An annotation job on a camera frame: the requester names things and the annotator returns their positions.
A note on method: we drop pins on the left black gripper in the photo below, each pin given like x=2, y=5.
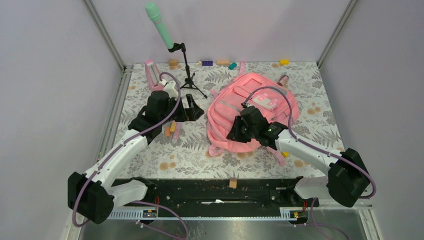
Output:
x=191, y=114

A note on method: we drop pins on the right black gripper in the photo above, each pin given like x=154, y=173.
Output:
x=234, y=134

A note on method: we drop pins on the pink school backpack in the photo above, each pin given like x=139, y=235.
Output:
x=274, y=102

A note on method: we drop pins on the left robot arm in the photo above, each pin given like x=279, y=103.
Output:
x=92, y=194

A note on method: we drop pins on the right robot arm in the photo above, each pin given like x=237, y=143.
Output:
x=346, y=176

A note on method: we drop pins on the pink marker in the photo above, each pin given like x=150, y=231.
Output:
x=176, y=131

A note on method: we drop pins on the purple toy block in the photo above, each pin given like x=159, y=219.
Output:
x=207, y=63

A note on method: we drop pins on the tan wooden block rear left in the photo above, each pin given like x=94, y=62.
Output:
x=173, y=62

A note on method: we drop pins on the long tan wooden block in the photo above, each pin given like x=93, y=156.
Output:
x=223, y=62

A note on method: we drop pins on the pink metronome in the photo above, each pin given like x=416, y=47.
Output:
x=154, y=82

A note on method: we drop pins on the teal toy block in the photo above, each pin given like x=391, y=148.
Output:
x=232, y=66

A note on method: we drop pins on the wooden block on base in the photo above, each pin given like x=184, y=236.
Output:
x=232, y=183

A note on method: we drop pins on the black microphone tripod stand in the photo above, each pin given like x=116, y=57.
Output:
x=188, y=81

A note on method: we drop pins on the yellow toy block rear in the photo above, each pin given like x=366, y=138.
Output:
x=284, y=62

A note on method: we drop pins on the mint green microphone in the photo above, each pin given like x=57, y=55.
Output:
x=154, y=14

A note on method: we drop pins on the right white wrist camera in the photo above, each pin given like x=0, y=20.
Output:
x=248, y=104

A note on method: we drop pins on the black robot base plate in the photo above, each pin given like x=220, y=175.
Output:
x=212, y=198

